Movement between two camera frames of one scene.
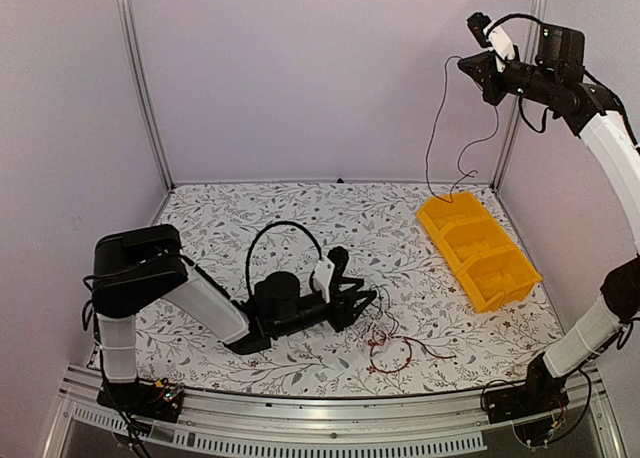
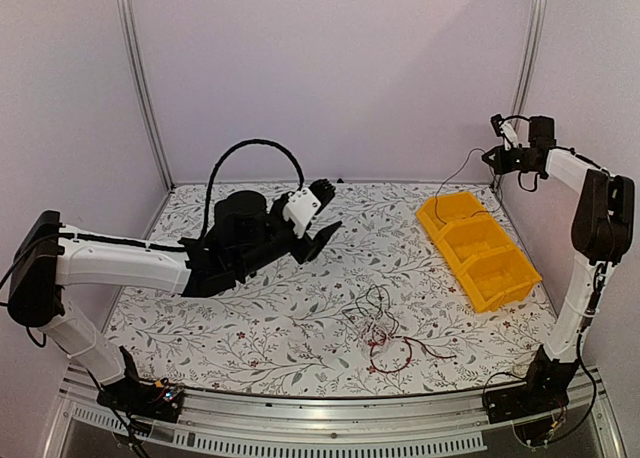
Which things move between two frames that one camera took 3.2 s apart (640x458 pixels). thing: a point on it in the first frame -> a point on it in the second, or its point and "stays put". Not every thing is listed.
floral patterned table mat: x=425 y=336 stays put
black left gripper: x=343 y=314 -> x=312 y=248
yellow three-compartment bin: x=490 y=265 stays put
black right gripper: x=486 y=74 -> x=499 y=166
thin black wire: x=464 y=151 -> x=439 y=188
